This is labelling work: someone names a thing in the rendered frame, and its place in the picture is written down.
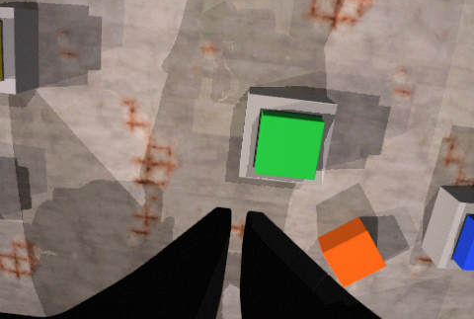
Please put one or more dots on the orange block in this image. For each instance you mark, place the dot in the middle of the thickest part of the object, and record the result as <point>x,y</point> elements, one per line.
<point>351,252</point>

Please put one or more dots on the blue button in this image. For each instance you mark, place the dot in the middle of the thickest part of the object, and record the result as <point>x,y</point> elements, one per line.
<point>449,239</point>

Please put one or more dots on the green button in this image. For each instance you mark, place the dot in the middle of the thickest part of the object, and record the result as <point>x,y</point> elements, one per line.
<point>286,136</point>

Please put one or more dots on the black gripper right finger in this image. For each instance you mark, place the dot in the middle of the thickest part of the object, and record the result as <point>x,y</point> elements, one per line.
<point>280,281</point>

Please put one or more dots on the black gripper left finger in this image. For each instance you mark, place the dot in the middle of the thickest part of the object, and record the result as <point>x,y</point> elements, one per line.
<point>184,281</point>

